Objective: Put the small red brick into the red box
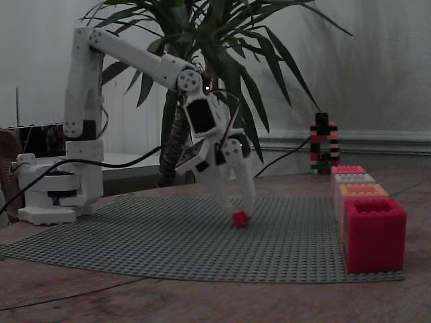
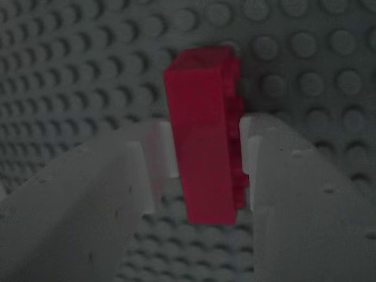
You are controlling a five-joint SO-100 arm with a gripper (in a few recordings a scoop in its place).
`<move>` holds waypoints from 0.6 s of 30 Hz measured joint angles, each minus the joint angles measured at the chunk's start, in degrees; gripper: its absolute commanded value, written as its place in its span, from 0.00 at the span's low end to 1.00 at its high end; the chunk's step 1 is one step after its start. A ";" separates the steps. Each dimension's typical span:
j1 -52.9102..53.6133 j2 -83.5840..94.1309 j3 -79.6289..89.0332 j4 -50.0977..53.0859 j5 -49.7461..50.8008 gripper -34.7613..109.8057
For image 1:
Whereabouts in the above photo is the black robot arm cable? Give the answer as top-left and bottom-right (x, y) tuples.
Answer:
(0, 145), (164, 216)

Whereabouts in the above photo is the grey white brick box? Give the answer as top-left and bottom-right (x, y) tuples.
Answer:
(333, 173), (376, 216)

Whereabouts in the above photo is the orange brick box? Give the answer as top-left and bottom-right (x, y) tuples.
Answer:
(339, 183), (390, 244)

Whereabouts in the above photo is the multicolour Lego tower stand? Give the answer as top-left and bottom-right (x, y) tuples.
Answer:
(309, 120), (339, 176)

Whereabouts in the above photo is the black camera cable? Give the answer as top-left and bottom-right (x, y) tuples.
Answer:
(253, 135), (312, 178)

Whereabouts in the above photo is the dark framed screen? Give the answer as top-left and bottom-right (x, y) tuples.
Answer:
(7, 122), (67, 158)

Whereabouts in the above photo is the grey Lego baseplate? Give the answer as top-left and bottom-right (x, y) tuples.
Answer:
(0, 193), (407, 284)

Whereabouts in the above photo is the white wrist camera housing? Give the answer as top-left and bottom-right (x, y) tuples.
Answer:
(174, 141), (207, 175)

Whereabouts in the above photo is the large red brick box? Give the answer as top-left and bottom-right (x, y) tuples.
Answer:
(344, 198), (408, 275)

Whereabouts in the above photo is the small red Lego brick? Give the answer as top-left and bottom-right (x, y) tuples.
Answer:
(232, 209), (253, 228)

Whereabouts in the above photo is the green potted palm plant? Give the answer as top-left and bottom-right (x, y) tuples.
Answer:
(75, 0), (354, 188)

